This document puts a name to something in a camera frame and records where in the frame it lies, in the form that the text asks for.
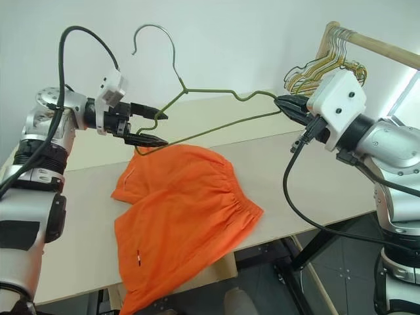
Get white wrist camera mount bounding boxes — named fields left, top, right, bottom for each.
left=307, top=70, right=368, bottom=152
left=94, top=68, right=129, bottom=136

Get orange shorts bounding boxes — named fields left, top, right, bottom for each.
left=110, top=143, right=265, bottom=315

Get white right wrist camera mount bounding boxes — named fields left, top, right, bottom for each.
left=307, top=70, right=368, bottom=152

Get black table frame leg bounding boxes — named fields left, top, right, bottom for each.
left=293, top=212, right=380, bottom=271

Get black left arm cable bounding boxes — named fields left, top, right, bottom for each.
left=0, top=25, right=121, bottom=201

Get bunch of wire hangers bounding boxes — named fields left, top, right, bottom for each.
left=283, top=27, right=368, bottom=93

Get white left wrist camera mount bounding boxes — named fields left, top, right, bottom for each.
left=94, top=68, right=129, bottom=136

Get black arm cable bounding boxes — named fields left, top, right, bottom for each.
left=283, top=126, right=420, bottom=245
left=0, top=25, right=121, bottom=201

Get light wooden slat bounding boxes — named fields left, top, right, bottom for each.
left=291, top=235, right=337, bottom=315

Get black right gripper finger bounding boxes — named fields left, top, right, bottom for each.
left=275, top=101, right=312, bottom=126
left=274, top=94, right=312, bottom=107

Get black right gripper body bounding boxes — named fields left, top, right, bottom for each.
left=302, top=104, right=330, bottom=144

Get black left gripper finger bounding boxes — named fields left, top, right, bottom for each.
left=130, top=102, right=170, bottom=121
left=125, top=131, right=170, bottom=148

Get green wire hanger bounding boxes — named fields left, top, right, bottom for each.
left=131, top=23, right=284, bottom=156

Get wooden clothes rack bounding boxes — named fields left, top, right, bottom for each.
left=316, top=20, right=420, bottom=71

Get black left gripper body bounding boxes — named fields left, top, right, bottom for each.
left=103, top=100, right=133, bottom=141

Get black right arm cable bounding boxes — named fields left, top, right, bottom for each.
left=283, top=126, right=420, bottom=245

